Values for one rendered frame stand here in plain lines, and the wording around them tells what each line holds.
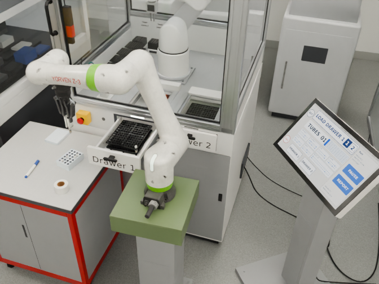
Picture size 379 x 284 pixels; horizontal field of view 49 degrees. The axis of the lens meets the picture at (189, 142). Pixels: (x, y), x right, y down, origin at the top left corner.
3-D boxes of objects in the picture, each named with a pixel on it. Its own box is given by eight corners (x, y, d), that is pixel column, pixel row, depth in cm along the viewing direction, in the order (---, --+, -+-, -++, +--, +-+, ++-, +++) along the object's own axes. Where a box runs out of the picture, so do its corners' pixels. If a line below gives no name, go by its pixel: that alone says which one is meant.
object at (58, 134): (57, 145, 238) (57, 143, 237) (44, 141, 241) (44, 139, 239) (70, 133, 248) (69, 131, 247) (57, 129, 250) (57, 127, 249)
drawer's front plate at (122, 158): (140, 175, 211) (139, 158, 205) (88, 163, 218) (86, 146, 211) (141, 173, 213) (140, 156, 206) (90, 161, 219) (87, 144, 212)
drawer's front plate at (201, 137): (215, 152, 227) (216, 136, 221) (165, 141, 234) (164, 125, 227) (215, 150, 229) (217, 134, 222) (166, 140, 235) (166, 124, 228)
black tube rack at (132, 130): (137, 158, 219) (136, 149, 215) (106, 151, 223) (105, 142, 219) (152, 134, 236) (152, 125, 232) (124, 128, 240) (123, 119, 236)
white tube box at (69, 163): (69, 171, 221) (67, 165, 219) (57, 165, 224) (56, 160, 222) (84, 158, 230) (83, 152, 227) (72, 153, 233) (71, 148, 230)
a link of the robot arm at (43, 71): (105, 83, 180) (99, 59, 174) (89, 96, 172) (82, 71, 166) (42, 77, 195) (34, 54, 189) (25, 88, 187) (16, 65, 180)
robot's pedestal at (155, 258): (180, 325, 234) (182, 237, 188) (130, 312, 239) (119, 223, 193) (193, 280, 257) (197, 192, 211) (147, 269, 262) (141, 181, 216)
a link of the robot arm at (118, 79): (142, 87, 173) (137, 60, 167) (126, 101, 164) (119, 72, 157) (106, 83, 181) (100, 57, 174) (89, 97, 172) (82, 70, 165)
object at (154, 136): (138, 169, 212) (137, 160, 208) (93, 159, 218) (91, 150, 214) (165, 127, 243) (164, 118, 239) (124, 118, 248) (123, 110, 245)
